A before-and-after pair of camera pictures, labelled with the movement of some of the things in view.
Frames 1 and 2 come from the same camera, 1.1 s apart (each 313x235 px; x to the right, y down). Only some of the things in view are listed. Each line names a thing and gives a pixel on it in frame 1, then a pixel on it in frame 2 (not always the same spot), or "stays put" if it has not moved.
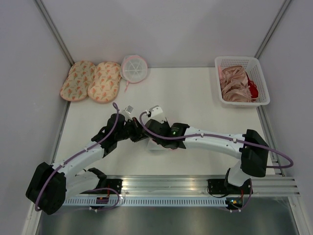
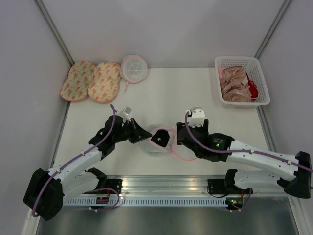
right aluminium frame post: x=271 y=29 stays put
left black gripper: x=138 y=135 stays put
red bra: x=253 y=89 stays put
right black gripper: x=166 y=124 to x=204 y=129
